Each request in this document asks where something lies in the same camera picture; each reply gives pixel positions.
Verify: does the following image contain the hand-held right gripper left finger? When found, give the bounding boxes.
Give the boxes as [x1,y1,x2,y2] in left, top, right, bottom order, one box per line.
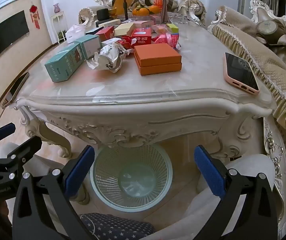
[12,145,95,240]

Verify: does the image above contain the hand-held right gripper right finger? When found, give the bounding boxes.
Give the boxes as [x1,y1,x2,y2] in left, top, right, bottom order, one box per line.
[194,145,276,240]

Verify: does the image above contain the white mesh waste basket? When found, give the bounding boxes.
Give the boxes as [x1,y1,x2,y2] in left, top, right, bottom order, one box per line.
[90,144,173,212]

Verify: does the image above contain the cream cardboard box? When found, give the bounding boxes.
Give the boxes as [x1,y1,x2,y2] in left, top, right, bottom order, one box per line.
[114,22,136,37]

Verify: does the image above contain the person's beige pants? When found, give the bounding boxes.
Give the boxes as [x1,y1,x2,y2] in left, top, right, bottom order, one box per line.
[0,142,281,240]

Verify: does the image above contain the gold-edged smartphone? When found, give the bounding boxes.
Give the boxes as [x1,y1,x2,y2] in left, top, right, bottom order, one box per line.
[2,72,30,109]

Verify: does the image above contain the dark star-print cloth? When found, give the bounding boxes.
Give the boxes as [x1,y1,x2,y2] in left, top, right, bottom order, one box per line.
[79,212,156,240]

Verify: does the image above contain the ornate cream coffee table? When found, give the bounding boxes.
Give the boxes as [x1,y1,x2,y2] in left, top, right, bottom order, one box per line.
[13,15,274,159]

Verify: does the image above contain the teal cartoon print box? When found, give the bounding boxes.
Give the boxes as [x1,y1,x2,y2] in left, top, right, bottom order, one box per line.
[45,43,88,83]

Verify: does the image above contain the smartphone with pink case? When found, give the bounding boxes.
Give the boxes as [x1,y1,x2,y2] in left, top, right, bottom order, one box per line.
[223,52,260,95]

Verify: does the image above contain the crumpled white paper wrapper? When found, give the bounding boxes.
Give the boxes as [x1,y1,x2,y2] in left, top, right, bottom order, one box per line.
[87,42,133,73]

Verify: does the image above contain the white tissue box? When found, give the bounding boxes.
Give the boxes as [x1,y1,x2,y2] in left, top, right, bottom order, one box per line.
[65,24,86,44]

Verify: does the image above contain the beige fringed sofa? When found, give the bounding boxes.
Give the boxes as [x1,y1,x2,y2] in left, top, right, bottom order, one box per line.
[209,5,286,205]

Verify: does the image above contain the teal and white box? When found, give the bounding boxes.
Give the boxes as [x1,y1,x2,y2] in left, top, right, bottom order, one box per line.
[73,34,102,58]

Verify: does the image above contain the orange lidded box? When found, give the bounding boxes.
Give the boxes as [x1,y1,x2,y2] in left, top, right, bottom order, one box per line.
[133,43,183,76]

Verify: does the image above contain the white side table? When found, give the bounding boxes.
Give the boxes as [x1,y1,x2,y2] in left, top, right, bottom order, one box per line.
[51,12,67,44]

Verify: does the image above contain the white and red small box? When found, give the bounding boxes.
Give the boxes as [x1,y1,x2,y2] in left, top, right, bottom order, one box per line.
[100,38,122,48]

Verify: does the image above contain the dark navy box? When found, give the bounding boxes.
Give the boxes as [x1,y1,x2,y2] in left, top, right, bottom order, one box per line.
[85,26,104,36]

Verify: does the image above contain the red crumpled packet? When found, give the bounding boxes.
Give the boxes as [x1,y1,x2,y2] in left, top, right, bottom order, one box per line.
[121,36,135,53]

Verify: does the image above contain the red and white plastic bag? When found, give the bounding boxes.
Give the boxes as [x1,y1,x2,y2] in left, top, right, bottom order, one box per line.
[153,32,182,50]

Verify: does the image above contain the red box with blue label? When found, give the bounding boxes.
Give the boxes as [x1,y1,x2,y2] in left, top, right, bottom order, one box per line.
[130,27,152,46]

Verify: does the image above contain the tan flat box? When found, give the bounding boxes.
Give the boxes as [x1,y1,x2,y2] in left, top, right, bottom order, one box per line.
[95,19,121,28]

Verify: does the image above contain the yellow green small box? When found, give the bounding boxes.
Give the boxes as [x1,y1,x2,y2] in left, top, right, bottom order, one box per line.
[166,23,180,34]

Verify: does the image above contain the orange snack packet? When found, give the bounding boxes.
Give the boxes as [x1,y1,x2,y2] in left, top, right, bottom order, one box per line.
[152,24,171,37]

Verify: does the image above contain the black box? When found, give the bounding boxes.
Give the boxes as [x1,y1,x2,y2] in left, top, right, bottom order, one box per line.
[96,9,110,20]

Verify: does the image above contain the brown round-pattern cushion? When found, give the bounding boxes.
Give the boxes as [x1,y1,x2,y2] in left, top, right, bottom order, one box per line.
[256,19,286,47]

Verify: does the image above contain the clear glass tray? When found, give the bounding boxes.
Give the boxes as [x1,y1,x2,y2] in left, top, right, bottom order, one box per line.
[169,14,191,24]

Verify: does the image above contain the brown vase with plant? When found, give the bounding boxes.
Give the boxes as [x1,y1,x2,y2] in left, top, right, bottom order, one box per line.
[158,0,181,23]

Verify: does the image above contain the black stand pole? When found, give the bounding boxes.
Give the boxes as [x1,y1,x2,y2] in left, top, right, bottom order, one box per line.
[120,0,131,20]

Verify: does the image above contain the yellow paper bag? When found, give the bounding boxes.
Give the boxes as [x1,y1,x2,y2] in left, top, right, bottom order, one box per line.
[115,0,139,15]

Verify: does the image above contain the black wall television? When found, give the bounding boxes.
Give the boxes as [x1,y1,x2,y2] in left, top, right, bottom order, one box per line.
[0,10,30,61]

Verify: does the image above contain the red knot wall ornament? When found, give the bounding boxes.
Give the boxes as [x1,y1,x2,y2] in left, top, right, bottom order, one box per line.
[29,4,41,32]

